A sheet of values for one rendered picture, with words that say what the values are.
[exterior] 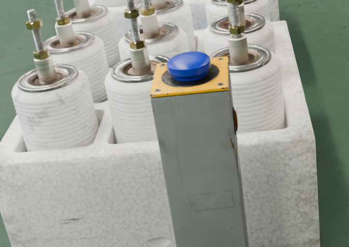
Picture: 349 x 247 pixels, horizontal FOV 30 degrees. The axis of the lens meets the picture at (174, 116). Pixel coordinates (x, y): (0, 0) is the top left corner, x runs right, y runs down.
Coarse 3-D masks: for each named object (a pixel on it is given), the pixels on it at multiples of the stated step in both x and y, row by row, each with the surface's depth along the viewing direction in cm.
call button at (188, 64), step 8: (176, 56) 60; (184, 56) 60; (192, 56) 60; (200, 56) 59; (208, 56) 59; (168, 64) 59; (176, 64) 58; (184, 64) 58; (192, 64) 58; (200, 64) 58; (208, 64) 58; (168, 72) 59; (176, 72) 58; (184, 72) 58; (192, 72) 58; (200, 72) 58; (184, 80) 59; (192, 80) 58
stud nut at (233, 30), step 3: (231, 24) 76; (240, 24) 75; (243, 24) 75; (231, 27) 75; (234, 27) 75; (237, 27) 75; (240, 27) 75; (243, 27) 75; (231, 30) 75; (234, 30) 75; (237, 30) 75; (240, 30) 75; (243, 30) 75; (231, 33) 75; (234, 33) 75; (237, 33) 75
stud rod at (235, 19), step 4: (232, 4) 74; (236, 4) 74; (232, 8) 74; (236, 8) 74; (232, 12) 74; (236, 12) 74; (232, 16) 75; (236, 16) 75; (232, 20) 75; (236, 20) 75; (232, 24) 75; (236, 24) 75; (236, 36) 76; (240, 36) 76
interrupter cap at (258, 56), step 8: (224, 48) 80; (248, 48) 79; (256, 48) 79; (264, 48) 78; (216, 56) 79; (224, 56) 78; (256, 56) 77; (264, 56) 77; (232, 64) 76; (240, 64) 76; (248, 64) 75; (256, 64) 74; (264, 64) 75; (232, 72) 74; (240, 72) 74
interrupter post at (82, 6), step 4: (76, 0) 99; (80, 0) 99; (84, 0) 99; (76, 4) 99; (80, 4) 99; (84, 4) 99; (88, 4) 100; (76, 8) 100; (80, 8) 100; (84, 8) 100; (88, 8) 100; (76, 12) 100; (80, 12) 100; (84, 12) 100; (88, 12) 100; (80, 16) 100; (84, 16) 100; (88, 16) 100
